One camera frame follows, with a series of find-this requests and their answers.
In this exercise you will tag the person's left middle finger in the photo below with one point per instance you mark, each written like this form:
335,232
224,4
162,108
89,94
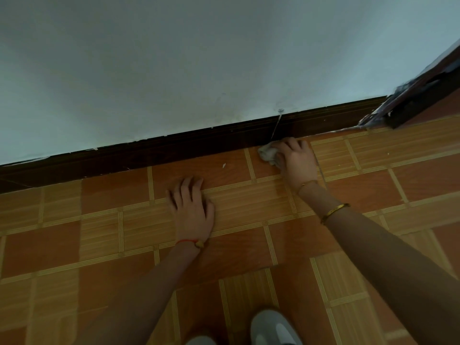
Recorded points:
187,190

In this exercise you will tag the person's left thumb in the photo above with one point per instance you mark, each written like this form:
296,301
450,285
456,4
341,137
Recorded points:
210,213

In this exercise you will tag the person's right hand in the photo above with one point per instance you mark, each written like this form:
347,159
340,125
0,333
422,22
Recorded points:
298,165

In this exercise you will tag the dark brown wooden baseboard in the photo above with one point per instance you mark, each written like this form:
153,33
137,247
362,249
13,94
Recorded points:
179,149

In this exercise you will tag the grey white shoe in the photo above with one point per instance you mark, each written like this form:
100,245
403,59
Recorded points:
271,328
201,341

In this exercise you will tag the dark wooden door frame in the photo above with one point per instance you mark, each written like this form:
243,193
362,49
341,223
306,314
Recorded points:
420,96

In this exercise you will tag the person's left hand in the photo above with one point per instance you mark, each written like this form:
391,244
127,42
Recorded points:
192,219

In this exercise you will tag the white cleaning cloth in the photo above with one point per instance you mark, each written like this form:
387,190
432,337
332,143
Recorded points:
267,153

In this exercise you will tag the person's left little finger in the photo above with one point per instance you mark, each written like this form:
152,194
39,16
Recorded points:
171,199

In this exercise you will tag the gold bangle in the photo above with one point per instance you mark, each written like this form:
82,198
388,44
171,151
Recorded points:
335,211

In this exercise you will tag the person's right forearm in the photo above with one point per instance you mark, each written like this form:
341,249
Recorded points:
388,269

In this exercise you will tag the person's right fingers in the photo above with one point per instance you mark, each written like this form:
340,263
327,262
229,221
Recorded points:
293,144

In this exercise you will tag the person's left forearm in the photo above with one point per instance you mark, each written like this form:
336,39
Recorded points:
143,294

